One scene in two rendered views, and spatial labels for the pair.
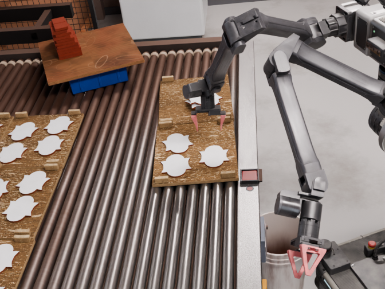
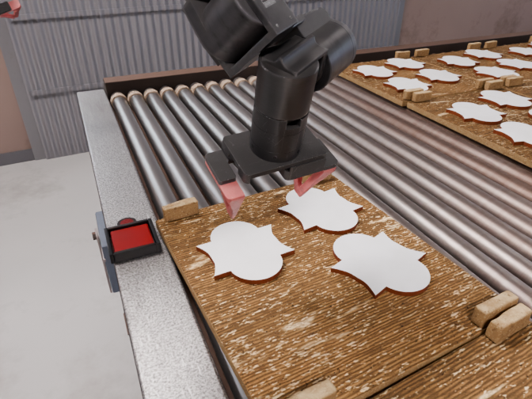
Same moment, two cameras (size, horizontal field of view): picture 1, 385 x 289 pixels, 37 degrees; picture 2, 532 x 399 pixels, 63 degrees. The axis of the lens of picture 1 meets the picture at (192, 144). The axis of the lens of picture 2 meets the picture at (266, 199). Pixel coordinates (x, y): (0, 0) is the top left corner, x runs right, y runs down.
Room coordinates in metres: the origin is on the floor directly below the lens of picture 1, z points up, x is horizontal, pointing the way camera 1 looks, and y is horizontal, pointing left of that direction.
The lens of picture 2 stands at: (2.35, -0.32, 1.34)
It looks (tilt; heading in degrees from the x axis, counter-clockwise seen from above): 32 degrees down; 148
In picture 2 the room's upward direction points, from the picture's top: straight up
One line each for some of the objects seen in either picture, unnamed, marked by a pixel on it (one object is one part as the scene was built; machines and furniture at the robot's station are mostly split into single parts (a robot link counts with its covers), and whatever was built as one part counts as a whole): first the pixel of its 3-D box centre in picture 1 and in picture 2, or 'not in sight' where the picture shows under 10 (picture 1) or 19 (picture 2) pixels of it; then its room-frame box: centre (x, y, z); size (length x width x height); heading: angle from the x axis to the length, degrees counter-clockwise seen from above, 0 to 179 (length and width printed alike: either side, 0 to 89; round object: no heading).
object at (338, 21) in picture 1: (334, 25); not in sight; (1.94, -0.58, 1.45); 0.09 x 0.08 x 0.12; 15
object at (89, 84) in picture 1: (94, 66); not in sight; (2.78, 0.47, 0.97); 0.31 x 0.31 x 0.10; 14
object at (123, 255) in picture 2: (249, 176); (132, 239); (1.77, -0.21, 0.92); 0.08 x 0.08 x 0.02; 82
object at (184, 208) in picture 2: (228, 174); (180, 209); (1.77, -0.13, 0.95); 0.06 x 0.02 x 0.03; 86
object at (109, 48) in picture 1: (89, 51); not in sight; (2.84, 0.49, 1.03); 0.50 x 0.50 x 0.02; 14
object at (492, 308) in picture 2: (165, 124); (494, 309); (2.17, 0.11, 0.95); 0.06 x 0.02 x 0.03; 86
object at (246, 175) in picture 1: (249, 176); (132, 240); (1.77, -0.21, 0.92); 0.06 x 0.06 x 0.01; 82
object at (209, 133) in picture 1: (195, 151); (313, 263); (1.97, -0.01, 0.93); 0.41 x 0.35 x 0.02; 176
